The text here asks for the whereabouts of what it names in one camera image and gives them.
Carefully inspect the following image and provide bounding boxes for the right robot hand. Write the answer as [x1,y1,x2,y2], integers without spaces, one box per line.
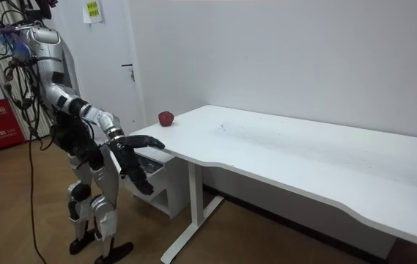
[108,134,166,197]

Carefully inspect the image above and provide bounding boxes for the robot legs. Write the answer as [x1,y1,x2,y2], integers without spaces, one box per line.
[67,143,135,264]

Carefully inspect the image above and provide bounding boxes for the white drawer cabinet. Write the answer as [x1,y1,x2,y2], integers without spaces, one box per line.
[100,143,191,220]

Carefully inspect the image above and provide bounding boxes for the red apple soft toy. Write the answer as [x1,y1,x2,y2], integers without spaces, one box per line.
[158,111,175,128]

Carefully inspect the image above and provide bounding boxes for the robot body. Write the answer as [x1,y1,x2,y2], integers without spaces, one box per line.
[2,0,103,170]

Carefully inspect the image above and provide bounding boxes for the white door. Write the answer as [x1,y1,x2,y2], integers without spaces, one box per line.
[51,0,147,137]

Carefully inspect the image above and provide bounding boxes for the paper notice with yellow label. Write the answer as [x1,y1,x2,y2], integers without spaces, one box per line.
[81,0,104,25]

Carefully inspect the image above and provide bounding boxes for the white desk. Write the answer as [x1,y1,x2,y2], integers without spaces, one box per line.
[128,104,417,264]

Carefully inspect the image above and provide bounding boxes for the black floor cable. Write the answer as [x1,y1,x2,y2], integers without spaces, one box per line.
[27,135,48,264]

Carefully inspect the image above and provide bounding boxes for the cable bundle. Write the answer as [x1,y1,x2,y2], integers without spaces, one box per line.
[0,0,34,62]

